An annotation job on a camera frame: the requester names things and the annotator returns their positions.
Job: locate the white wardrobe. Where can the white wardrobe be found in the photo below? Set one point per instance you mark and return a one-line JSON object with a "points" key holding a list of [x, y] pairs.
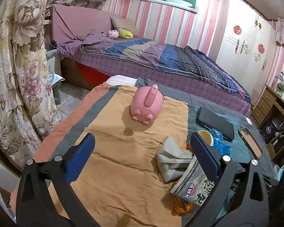
{"points": [[244, 46]]}

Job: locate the grey folded cloth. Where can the grey folded cloth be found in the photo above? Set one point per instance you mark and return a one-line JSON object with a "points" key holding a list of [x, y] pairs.
{"points": [[172, 161]]}

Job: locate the striped purple blue blanket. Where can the striped purple blue blanket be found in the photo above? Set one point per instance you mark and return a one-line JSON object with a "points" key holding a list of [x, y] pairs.
{"points": [[167, 58]]}

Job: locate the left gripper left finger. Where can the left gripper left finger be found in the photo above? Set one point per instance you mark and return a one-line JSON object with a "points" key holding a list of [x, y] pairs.
{"points": [[34, 204]]}

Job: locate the grey teal bed cover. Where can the grey teal bed cover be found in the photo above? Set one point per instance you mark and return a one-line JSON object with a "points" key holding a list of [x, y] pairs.
{"points": [[239, 151]]}

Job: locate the floral curtain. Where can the floral curtain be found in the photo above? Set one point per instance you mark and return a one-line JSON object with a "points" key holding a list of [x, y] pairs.
{"points": [[28, 112]]}

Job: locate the beige pillow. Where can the beige pillow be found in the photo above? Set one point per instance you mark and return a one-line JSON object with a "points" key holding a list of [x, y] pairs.
{"points": [[120, 23]]}

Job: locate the pink plush toy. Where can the pink plush toy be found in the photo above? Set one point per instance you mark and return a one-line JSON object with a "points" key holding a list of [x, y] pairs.
{"points": [[111, 34]]}

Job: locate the grey patterned snack bag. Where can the grey patterned snack bag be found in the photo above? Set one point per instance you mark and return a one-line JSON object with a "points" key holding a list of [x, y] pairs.
{"points": [[193, 186]]}

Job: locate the white round cup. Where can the white round cup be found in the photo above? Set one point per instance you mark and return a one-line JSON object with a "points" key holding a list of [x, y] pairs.
{"points": [[206, 136]]}

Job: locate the wooden desk with drawers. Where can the wooden desk with drawers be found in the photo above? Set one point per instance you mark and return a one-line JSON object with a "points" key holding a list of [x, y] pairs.
{"points": [[270, 107]]}

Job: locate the pink piggy bank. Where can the pink piggy bank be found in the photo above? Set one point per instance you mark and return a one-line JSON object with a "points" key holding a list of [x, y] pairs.
{"points": [[146, 104]]}

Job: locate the black box under desk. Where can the black box under desk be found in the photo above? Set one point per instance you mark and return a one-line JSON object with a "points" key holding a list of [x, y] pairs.
{"points": [[268, 131]]}

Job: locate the large purple bed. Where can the large purple bed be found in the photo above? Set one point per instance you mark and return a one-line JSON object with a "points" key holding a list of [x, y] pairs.
{"points": [[80, 35]]}

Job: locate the orange towel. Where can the orange towel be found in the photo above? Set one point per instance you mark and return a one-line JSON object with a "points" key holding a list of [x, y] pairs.
{"points": [[121, 185]]}

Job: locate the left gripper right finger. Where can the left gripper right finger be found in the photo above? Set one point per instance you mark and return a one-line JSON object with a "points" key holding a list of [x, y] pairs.
{"points": [[239, 196]]}

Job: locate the orange plastic wrapper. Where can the orange plastic wrapper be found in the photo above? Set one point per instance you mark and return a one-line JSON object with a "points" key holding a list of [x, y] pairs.
{"points": [[182, 208]]}

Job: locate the blue plastic bag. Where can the blue plastic bag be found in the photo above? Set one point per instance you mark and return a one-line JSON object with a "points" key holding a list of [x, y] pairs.
{"points": [[219, 145]]}

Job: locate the yellow plush toy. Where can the yellow plush toy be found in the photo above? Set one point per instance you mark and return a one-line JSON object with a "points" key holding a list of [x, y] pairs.
{"points": [[125, 34]]}

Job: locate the black wallet case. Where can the black wallet case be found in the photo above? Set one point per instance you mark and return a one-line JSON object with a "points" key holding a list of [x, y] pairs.
{"points": [[208, 119]]}

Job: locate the beige phone case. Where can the beige phone case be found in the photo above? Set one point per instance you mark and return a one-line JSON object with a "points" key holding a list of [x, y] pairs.
{"points": [[251, 142]]}

